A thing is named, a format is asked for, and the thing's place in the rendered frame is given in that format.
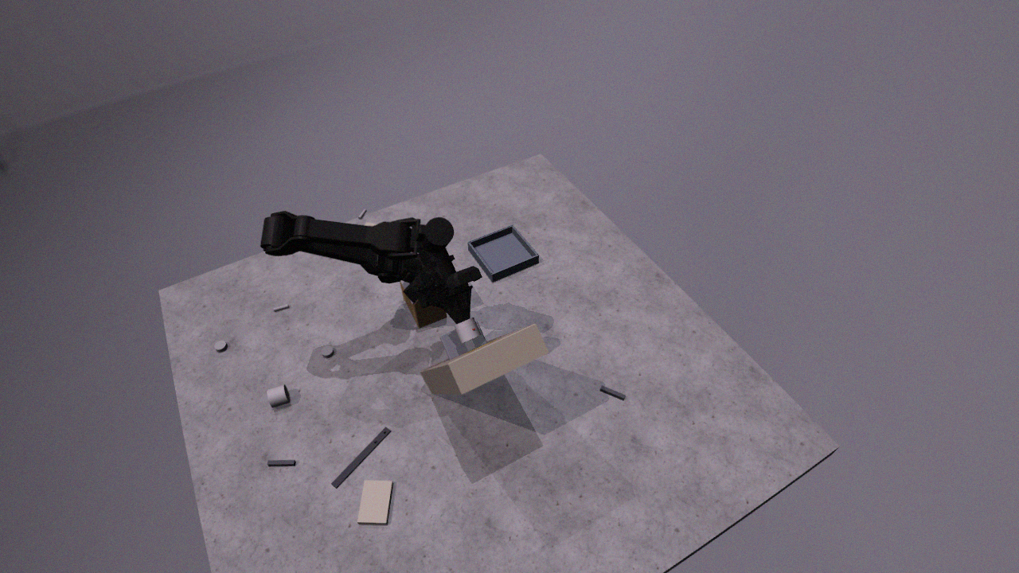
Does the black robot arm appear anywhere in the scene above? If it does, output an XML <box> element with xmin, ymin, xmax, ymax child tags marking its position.
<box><xmin>261</xmin><ymin>211</ymin><xmax>454</xmax><ymax>302</ymax></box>

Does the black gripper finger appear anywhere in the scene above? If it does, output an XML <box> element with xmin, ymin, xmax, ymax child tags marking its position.
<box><xmin>444</xmin><ymin>287</ymin><xmax>473</xmax><ymax>322</ymax></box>
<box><xmin>432</xmin><ymin>299</ymin><xmax>462</xmax><ymax>324</ymax></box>

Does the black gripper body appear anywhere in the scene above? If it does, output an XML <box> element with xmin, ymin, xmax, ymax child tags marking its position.
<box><xmin>419</xmin><ymin>251</ymin><xmax>482</xmax><ymax>309</ymax></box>

